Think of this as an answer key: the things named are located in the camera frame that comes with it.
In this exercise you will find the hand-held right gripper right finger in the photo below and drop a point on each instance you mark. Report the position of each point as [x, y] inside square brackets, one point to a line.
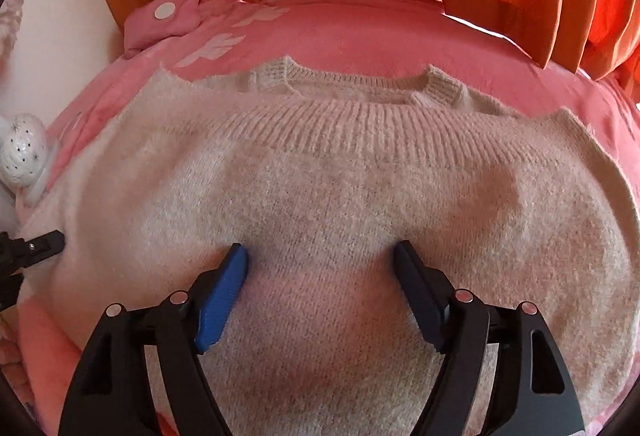
[417, 296]

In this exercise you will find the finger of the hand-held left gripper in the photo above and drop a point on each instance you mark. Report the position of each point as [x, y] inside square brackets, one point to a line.
[40, 246]

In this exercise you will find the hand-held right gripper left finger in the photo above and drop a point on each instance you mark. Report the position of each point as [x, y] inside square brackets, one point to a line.
[222, 301]

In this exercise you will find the beige sweater with black hearts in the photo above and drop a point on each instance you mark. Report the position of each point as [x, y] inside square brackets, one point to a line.
[320, 196]

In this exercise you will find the white table lamp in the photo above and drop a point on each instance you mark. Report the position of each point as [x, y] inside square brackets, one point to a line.
[22, 146]

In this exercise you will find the pink pillow with white dot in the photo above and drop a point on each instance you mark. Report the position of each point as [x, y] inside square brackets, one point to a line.
[150, 30]

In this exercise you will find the pink fleece blanket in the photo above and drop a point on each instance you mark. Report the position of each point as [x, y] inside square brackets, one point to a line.
[350, 36]

